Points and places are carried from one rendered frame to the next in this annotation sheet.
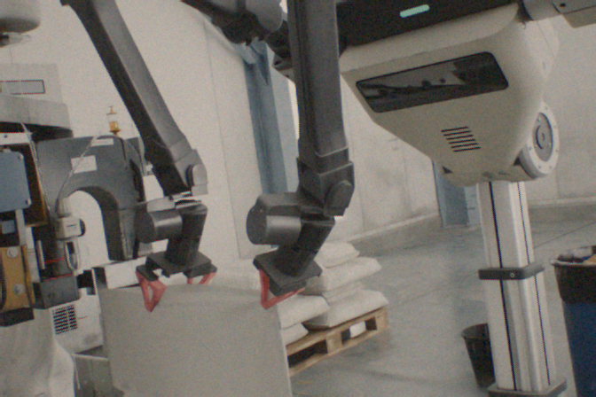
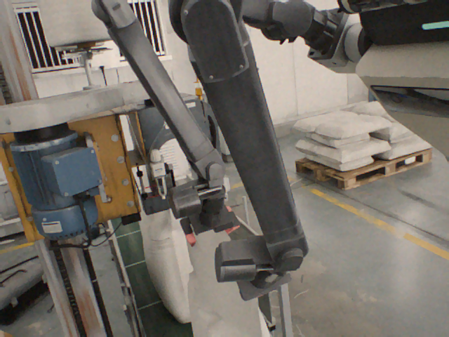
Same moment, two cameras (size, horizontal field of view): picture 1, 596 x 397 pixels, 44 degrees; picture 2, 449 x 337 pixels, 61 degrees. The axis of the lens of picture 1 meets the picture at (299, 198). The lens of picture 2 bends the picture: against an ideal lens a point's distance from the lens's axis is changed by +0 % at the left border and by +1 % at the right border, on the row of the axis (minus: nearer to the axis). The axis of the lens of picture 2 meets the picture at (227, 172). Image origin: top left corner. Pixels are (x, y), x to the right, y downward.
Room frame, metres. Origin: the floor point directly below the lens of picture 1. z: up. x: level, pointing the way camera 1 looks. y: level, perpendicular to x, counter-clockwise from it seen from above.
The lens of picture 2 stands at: (0.57, -0.21, 1.48)
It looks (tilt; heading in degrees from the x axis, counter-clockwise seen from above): 18 degrees down; 27
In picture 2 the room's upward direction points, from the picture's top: 8 degrees counter-clockwise
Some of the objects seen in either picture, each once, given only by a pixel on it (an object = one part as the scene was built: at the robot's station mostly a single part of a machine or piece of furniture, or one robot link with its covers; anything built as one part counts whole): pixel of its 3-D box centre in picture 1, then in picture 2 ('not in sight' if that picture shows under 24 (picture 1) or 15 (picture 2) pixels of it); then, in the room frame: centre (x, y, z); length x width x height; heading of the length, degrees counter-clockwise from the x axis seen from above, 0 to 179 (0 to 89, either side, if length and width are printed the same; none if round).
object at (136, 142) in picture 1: (139, 157); not in sight; (1.68, 0.35, 1.29); 0.08 x 0.05 x 0.09; 47
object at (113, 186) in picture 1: (61, 200); (171, 135); (1.65, 0.53, 1.21); 0.30 x 0.25 x 0.30; 47
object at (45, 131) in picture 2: not in sight; (41, 130); (1.19, 0.58, 1.35); 0.12 x 0.12 x 0.04
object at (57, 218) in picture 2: not in sight; (58, 184); (1.19, 0.58, 1.21); 0.15 x 0.15 x 0.25
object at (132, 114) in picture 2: (3, 189); (128, 134); (1.51, 0.60, 1.26); 0.22 x 0.05 x 0.16; 47
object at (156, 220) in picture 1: (169, 203); (195, 188); (1.25, 0.22, 1.19); 0.11 x 0.09 x 0.12; 138
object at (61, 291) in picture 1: (52, 291); (154, 201); (1.48, 0.52, 1.04); 0.08 x 0.06 x 0.05; 137
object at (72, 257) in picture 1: (72, 254); (161, 185); (1.45, 0.46, 1.11); 0.03 x 0.03 x 0.06
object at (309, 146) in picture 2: not in sight; (327, 142); (4.70, 0.56, 0.32); 0.67 x 0.42 x 0.14; 141
